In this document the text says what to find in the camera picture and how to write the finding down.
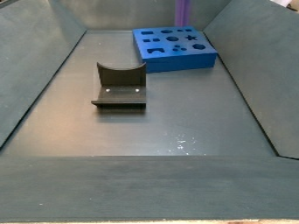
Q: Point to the black curved holder stand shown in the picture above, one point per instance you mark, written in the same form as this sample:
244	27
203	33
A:
121	86

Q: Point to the purple star-shaped peg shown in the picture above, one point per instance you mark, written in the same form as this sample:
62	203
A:
181	12

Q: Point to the blue foam shape board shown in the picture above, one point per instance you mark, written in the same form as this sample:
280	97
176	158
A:
173	48

